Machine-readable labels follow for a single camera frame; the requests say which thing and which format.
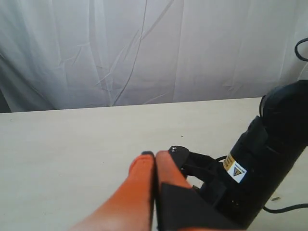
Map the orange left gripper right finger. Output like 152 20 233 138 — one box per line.
155 151 244 231

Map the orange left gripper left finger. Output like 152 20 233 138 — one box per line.
70 151 154 231

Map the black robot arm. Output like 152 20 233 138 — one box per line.
73 79 308 231

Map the white fabric backdrop curtain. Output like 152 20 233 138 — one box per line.
0 0 308 112

